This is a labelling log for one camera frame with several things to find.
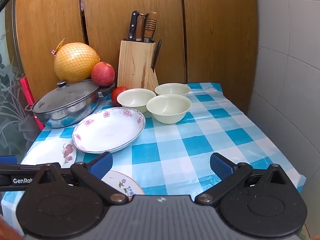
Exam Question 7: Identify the black scissors in block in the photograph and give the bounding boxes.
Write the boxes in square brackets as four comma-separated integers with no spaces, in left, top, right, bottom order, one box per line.
[151,40,162,72]

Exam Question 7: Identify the brown handled knife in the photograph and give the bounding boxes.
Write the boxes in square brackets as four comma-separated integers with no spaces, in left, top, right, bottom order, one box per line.
[136,14,147,42]

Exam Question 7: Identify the ribbed wooden handled knife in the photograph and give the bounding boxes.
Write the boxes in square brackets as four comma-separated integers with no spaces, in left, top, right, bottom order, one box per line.
[144,12,158,43]

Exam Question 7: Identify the deep plate pink flower rim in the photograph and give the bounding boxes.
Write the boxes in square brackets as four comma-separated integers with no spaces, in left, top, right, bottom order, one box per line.
[72,107,146,154]

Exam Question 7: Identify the red cutting board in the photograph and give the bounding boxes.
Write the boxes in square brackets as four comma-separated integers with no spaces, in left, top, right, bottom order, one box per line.
[20,73,44,131]

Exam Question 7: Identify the white plate pink flowers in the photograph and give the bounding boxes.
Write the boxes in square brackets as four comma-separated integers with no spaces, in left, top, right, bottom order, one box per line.
[21,138,77,168]

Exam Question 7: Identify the steel pan with lid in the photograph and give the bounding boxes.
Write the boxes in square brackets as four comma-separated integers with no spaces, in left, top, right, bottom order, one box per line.
[25,80,115,128]

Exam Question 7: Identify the yellow netted pomelo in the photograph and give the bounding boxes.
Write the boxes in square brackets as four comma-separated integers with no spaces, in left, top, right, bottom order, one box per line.
[52,39,100,83]

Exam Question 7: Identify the red tomato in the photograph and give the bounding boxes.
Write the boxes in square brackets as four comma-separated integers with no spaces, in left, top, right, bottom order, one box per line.
[111,86,128,107]

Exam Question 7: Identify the small plate blue flowers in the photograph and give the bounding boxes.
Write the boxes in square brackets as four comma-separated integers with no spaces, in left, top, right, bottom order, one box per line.
[102,170,145,200]

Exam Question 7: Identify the cream bowl front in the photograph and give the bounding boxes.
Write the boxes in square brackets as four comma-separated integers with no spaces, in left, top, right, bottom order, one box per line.
[146,94,191,124]

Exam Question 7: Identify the wooden knife block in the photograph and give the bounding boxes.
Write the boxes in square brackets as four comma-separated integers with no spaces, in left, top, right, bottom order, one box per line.
[117,41,158,91]

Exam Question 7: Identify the cream bowl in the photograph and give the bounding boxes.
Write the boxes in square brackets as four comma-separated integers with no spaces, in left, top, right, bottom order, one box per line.
[117,88,156,113]
[146,94,191,124]
[155,83,191,96]

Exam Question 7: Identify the wooden cabinet doors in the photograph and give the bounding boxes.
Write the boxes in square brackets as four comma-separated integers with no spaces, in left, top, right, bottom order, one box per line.
[15,0,257,112]

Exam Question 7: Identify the frosted glass door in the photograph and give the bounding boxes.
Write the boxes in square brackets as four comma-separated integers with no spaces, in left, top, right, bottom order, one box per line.
[1,1,40,161]

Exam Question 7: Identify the black handled knife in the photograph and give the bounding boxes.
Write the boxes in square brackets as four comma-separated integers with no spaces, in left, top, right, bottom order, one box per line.
[128,10,139,41]

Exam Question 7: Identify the red apple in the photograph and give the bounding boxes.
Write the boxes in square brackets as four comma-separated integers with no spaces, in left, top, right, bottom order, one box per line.
[91,62,116,87]

